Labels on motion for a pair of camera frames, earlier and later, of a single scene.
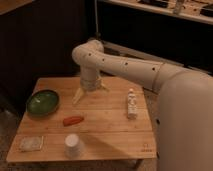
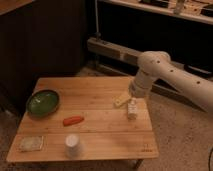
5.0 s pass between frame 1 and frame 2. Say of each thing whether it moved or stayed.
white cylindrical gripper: moved
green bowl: stayed
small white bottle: stayed
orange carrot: stayed
